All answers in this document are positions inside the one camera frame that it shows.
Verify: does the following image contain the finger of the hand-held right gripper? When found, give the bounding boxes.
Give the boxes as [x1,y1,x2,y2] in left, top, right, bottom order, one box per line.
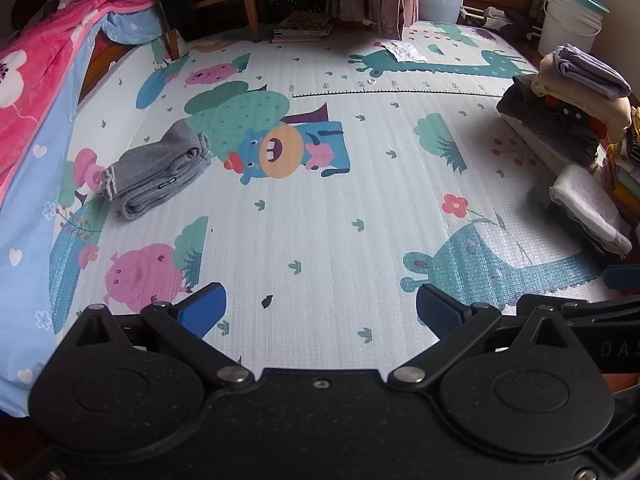
[603,266,640,292]
[516,294,640,333]

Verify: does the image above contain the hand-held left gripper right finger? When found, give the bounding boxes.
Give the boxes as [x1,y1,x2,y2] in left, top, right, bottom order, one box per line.
[387,283,576,392]

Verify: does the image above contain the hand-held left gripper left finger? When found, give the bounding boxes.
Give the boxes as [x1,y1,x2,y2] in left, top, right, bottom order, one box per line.
[75,282,254,392]

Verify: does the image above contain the grey towel stack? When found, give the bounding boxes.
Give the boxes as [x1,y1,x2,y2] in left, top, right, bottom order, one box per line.
[101,119,215,221]

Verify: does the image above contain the stack of yellow folded clothes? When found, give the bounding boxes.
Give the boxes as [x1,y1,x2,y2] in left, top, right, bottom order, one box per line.
[600,107,640,201]

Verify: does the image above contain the black folded garment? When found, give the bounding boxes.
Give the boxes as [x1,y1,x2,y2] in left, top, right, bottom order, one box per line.
[527,187,626,263]

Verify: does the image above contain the white fleecy folded garment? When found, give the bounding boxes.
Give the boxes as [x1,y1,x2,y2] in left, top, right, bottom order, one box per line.
[549,164,633,256]

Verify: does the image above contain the cartoon printed play mat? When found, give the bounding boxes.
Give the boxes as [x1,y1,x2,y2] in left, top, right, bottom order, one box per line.
[47,20,608,376]

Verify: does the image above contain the white flat folded fabric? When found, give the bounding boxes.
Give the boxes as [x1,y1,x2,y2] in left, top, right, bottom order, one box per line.
[505,115,593,176]

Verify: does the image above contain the beige folded garment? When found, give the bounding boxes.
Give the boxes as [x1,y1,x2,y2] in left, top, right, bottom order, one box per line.
[531,52,633,131]

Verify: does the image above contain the dark grey folded garment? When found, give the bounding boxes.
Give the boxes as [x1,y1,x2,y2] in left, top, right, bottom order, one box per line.
[496,75,601,168]

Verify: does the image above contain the blue heart print bedsheet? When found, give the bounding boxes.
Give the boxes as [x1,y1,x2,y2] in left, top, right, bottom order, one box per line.
[0,10,166,418]

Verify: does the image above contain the purple folded cloth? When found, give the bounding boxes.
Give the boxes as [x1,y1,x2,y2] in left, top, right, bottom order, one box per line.
[554,45,632,100]

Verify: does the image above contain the white bucket with teal rim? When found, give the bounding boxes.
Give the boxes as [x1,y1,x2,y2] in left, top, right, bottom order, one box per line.
[537,0,611,58]

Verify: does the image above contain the crumpled white paper wrapper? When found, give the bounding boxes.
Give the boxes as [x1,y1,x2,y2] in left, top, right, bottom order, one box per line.
[385,40,426,61]

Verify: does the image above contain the pink flower blanket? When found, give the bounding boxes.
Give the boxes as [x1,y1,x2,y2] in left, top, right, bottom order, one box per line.
[0,0,156,196]

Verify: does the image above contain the white wooden rack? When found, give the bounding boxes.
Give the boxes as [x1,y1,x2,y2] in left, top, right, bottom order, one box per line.
[460,5,511,28]

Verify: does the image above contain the stack of books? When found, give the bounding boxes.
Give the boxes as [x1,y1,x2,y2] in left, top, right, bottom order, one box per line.
[271,10,335,43]

